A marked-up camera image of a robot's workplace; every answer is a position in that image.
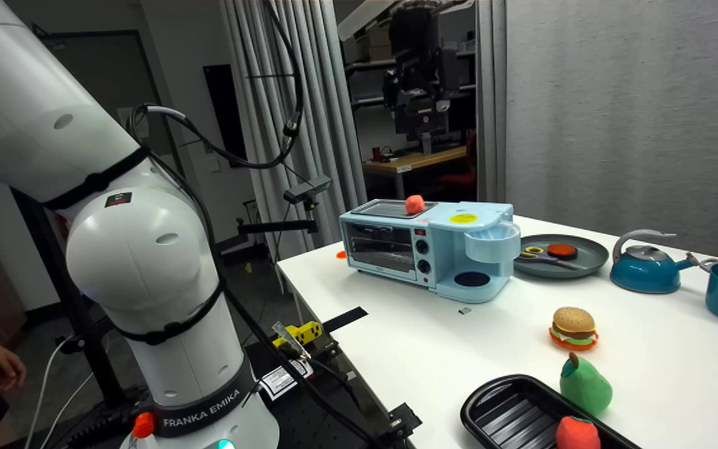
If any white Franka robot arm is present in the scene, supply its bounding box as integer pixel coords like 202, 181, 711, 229
0, 0, 279, 449

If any red plushie on oven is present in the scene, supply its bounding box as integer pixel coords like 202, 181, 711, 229
403, 194, 426, 214

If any light blue toy oven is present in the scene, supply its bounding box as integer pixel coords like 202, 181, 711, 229
338, 200, 520, 304

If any black ridged tray plate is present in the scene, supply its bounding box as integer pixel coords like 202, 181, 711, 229
458, 374, 641, 449

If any dark grey round plate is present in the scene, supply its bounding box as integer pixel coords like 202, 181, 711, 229
512, 235, 607, 283

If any green pear plushie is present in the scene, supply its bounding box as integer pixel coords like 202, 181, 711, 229
557, 354, 613, 417

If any yellow clamp on table edge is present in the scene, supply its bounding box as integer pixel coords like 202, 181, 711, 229
271, 319, 324, 350

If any toy hamburger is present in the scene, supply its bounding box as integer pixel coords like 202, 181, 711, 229
547, 306, 597, 350

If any teal kettle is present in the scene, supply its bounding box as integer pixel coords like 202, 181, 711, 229
610, 229, 698, 294

